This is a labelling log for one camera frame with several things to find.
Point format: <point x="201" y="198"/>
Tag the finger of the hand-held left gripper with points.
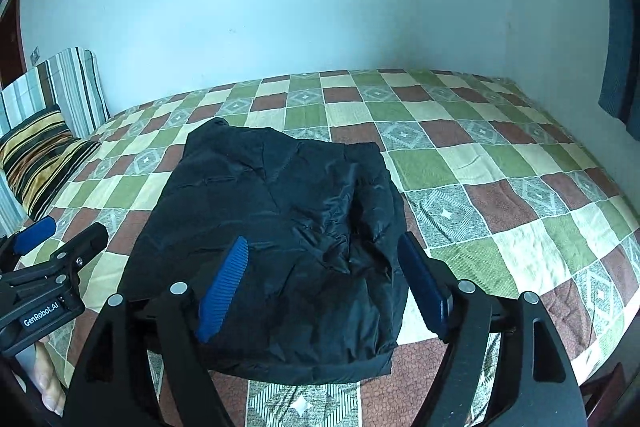
<point x="35" y="232"/>
<point x="85" y="242"/>

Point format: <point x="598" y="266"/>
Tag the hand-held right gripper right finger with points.
<point x="420" y="282"/>

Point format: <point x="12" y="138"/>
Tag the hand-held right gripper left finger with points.
<point x="225" y="287"/>

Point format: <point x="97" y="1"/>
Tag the black quilted jacket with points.
<point x="280" y="207"/>

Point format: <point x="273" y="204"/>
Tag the person's left hand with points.
<point x="47" y="382"/>

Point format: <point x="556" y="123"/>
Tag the dark striped pillow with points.
<point x="40" y="157"/>

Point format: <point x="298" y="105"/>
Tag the checkered bed quilt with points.
<point x="500" y="187"/>

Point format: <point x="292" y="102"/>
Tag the light striped cushion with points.
<point x="75" y="82"/>

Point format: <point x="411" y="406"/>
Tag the brown wooden door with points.
<point x="10" y="47"/>

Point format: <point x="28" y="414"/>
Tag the dark brown wooden furniture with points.
<point x="605" y="392"/>

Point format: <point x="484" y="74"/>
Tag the blue curtain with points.
<point x="622" y="57"/>

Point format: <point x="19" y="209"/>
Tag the wall switch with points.
<point x="35" y="55"/>

